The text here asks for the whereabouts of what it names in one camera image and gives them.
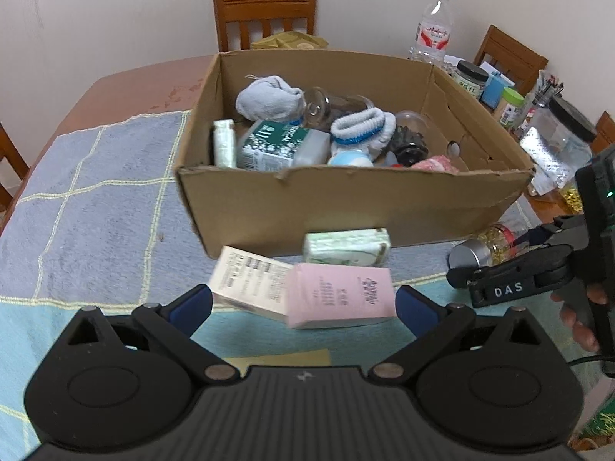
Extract small blue box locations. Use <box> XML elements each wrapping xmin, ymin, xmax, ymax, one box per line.
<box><xmin>480</xmin><ymin>71</ymin><xmax>516</xmax><ymax>109</ymax></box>

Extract clear water bottle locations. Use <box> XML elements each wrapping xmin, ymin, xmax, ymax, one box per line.
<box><xmin>408</xmin><ymin>0</ymin><xmax>455</xmax><ymax>70</ymax></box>

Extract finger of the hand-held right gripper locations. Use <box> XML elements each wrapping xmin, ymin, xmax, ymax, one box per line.
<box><xmin>516</xmin><ymin>216</ymin><xmax>584</xmax><ymax>250</ymax></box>
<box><xmin>447</xmin><ymin>245</ymin><xmax>584</xmax><ymax>309</ymax></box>

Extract pale green soap box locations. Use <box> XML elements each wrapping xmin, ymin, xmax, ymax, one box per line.
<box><xmin>303</xmin><ymin>228</ymin><xmax>391</xmax><ymax>267</ymax></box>

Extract gold shiny trinkets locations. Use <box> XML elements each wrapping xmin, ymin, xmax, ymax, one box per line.
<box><xmin>560</xmin><ymin>180</ymin><xmax>584</xmax><ymax>214</ymax></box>

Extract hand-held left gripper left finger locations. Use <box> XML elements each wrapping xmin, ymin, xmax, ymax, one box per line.
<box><xmin>66</xmin><ymin>284</ymin><xmax>234</xmax><ymax>385</ymax></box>

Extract clear jar of black clips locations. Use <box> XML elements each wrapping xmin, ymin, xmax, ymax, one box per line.
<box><xmin>391</xmin><ymin>110</ymin><xmax>431</xmax><ymax>166</ymax></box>

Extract green and white box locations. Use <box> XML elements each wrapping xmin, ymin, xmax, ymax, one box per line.
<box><xmin>238</xmin><ymin>120</ymin><xmax>332</xmax><ymax>172</ymax></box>

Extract white roll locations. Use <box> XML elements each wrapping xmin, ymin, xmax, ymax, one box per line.
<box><xmin>213</xmin><ymin>120</ymin><xmax>237</xmax><ymax>169</ymax></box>

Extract cardboard box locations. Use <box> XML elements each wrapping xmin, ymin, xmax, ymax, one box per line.
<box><xmin>177</xmin><ymin>49</ymin><xmax>536</xmax><ymax>260</ymax></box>

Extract silver foil packet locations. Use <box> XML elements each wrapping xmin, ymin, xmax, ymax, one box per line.
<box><xmin>519</xmin><ymin>126</ymin><xmax>577</xmax><ymax>188</ymax></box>

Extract large clear black-lidded jar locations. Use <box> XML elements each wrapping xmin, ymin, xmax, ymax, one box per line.
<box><xmin>529</xmin><ymin>96</ymin><xmax>597</xmax><ymax>178</ymax></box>

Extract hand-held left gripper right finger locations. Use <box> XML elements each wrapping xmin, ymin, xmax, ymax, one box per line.
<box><xmin>367</xmin><ymin>284</ymin><xmax>544</xmax><ymax>387</ymax></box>

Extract green printed packet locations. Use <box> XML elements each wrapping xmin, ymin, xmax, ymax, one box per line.
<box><xmin>579</xmin><ymin>394</ymin><xmax>615</xmax><ymax>447</ymax></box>

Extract pink packet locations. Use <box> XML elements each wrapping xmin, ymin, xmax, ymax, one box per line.
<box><xmin>411</xmin><ymin>154</ymin><xmax>459</xmax><ymax>174</ymax></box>

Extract green-lidded bottle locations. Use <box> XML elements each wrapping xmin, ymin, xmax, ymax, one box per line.
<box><xmin>497</xmin><ymin>87</ymin><xmax>525</xmax><ymax>128</ymax></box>

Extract blue checked tablecloth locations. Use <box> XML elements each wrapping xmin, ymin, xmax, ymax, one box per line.
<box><xmin>0</xmin><ymin>109</ymin><xmax>544</xmax><ymax>452</ymax></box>

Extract person's right hand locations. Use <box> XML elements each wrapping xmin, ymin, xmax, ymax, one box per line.
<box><xmin>552</xmin><ymin>288</ymin><xmax>601</xmax><ymax>352</ymax></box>

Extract yellow paper sheet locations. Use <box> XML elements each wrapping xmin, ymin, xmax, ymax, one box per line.
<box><xmin>226</xmin><ymin>350</ymin><xmax>332</xmax><ymax>378</ymax></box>

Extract empty clear jar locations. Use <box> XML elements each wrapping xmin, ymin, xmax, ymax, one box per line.
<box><xmin>303</xmin><ymin>87</ymin><xmax>376</xmax><ymax>128</ymax></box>

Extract pen holder with pens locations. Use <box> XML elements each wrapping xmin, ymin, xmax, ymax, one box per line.
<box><xmin>521</xmin><ymin>71</ymin><xmax>565</xmax><ymax>130</ymax></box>

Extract black-lidded jar with green label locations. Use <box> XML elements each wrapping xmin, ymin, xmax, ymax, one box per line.
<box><xmin>452</xmin><ymin>60</ymin><xmax>490</xmax><ymax>101</ymax></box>

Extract pink box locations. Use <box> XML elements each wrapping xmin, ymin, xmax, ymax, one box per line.
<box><xmin>286</xmin><ymin>262</ymin><xmax>397</xmax><ymax>330</ymax></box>

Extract grey sock ball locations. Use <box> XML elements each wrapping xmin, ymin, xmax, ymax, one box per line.
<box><xmin>235</xmin><ymin>74</ymin><xmax>308</xmax><ymax>123</ymax></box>

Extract white printed box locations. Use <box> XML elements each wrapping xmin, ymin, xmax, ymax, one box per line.
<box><xmin>211</xmin><ymin>246</ymin><xmax>294</xmax><ymax>322</ymax></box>

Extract light blue object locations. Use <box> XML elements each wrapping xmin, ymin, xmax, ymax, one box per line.
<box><xmin>329</xmin><ymin>150</ymin><xmax>374</xmax><ymax>168</ymax></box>

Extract silver-lidded bottle of gold capsules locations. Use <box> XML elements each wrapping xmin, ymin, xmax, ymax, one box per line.
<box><xmin>449</xmin><ymin>222</ymin><xmax>529</xmax><ymax>270</ymax></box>

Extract yellow plastic bag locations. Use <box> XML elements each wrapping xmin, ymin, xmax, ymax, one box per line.
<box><xmin>250</xmin><ymin>31</ymin><xmax>330</xmax><ymax>52</ymax></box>

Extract white and blue fluffy sock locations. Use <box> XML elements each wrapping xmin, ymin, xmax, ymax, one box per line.
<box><xmin>331</xmin><ymin>108</ymin><xmax>397</xmax><ymax>149</ymax></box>

